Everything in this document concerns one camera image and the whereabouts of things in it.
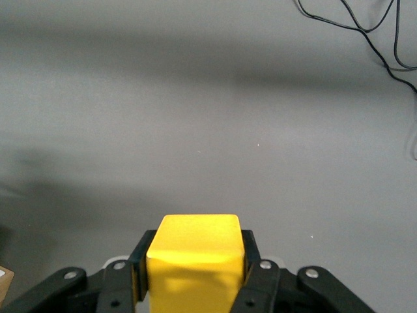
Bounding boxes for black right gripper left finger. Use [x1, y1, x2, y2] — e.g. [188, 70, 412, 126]
[0, 230, 157, 313]

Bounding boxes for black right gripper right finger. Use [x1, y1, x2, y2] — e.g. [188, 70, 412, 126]
[229, 230, 372, 313]

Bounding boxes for yellow cube block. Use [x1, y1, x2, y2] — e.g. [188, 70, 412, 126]
[145, 214, 246, 313]

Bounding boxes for dark grey table cover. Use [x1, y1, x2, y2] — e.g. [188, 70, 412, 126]
[0, 0, 417, 313]

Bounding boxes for thin black loose cable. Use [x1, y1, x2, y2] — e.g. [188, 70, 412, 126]
[295, 0, 417, 95]
[338, 0, 417, 71]

